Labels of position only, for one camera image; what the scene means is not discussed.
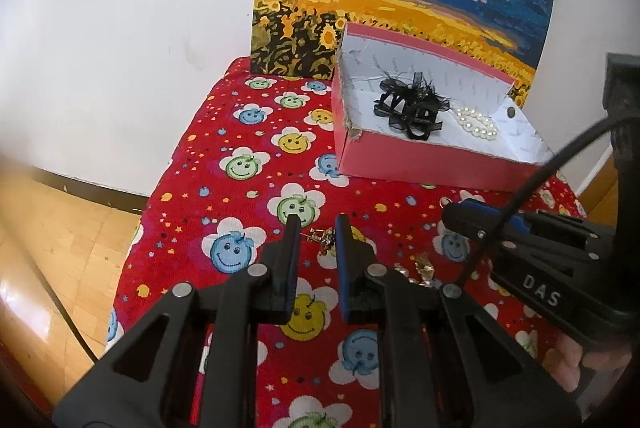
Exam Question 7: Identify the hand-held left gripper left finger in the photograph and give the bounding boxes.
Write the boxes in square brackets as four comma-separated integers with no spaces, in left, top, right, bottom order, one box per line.
[52,214,303,428]

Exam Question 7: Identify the gold earring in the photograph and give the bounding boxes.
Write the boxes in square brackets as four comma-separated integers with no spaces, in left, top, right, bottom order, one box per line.
[300,228,342,257]

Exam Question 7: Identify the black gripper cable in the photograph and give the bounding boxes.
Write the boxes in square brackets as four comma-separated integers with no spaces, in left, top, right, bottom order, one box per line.
[454,117,640,291]

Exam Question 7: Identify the gold leaf brooch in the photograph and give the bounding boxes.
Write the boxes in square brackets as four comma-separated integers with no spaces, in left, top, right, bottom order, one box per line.
[395,253,444,289]

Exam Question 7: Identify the white pearl bracelet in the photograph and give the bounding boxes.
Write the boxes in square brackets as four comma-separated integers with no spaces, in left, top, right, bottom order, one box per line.
[454,106,501,143]

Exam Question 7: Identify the red smiley flower cloth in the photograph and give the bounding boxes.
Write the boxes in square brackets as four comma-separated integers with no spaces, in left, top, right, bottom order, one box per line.
[107,55,589,428]

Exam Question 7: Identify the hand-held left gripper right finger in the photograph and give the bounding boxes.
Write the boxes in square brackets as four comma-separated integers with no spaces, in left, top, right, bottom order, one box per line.
[334,214,583,428]

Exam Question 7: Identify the black floor cable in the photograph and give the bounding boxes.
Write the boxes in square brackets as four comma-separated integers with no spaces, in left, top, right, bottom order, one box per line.
[27,253,103,361]

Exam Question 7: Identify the person's right hand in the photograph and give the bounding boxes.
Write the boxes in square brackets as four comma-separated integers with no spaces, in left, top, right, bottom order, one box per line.
[547,335,636,393]

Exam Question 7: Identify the black feather hair accessory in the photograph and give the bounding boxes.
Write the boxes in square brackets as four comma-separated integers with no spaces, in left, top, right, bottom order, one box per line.
[372,70,450,141]

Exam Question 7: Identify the pink cardboard box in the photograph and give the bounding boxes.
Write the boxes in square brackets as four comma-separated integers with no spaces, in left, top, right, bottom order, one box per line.
[331,22,555,193]

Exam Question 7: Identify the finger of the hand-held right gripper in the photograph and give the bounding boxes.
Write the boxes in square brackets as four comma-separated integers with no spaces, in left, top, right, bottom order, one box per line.
[442,201,532,245]
[519,209,587,235]

